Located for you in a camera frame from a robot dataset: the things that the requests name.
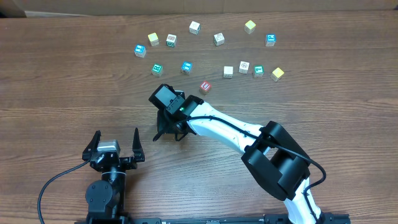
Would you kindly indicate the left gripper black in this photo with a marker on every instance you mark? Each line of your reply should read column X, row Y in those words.
column 130, row 162

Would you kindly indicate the white patterned block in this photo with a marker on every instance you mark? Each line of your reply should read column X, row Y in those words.
column 243, row 67

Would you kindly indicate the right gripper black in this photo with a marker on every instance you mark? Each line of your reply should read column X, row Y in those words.
column 163, row 126

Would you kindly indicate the green T block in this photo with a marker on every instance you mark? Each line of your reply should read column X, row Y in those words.
column 258, row 71

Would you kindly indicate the yellow block top left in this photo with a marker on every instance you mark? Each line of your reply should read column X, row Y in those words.
column 153, row 39

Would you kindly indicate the yellow 8 block top right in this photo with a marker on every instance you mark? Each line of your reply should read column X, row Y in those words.
column 249, row 27

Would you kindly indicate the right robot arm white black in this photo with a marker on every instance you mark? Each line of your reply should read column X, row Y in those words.
column 275, row 160

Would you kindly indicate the plain white block centre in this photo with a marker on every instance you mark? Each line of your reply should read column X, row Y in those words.
column 228, row 72

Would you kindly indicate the white block green side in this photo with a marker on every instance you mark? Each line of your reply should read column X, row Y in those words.
column 171, row 40

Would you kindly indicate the green R block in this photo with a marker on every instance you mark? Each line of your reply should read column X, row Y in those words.
column 157, row 70

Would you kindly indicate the blue P block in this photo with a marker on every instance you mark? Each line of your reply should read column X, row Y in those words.
column 270, row 40

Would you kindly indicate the white block red C side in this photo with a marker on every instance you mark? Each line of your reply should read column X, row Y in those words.
column 219, row 39

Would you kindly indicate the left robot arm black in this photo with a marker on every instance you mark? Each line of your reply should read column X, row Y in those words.
column 105, row 197

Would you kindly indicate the blue block centre left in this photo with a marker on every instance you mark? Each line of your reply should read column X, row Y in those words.
column 186, row 67

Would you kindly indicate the blue block far left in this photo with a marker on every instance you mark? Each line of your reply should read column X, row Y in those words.
column 140, row 51

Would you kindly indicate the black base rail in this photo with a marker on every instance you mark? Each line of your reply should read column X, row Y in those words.
column 265, row 219

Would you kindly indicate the red U block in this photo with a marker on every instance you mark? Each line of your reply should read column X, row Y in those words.
column 205, row 87

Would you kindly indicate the white block top centre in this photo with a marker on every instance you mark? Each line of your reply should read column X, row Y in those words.
column 194, row 28

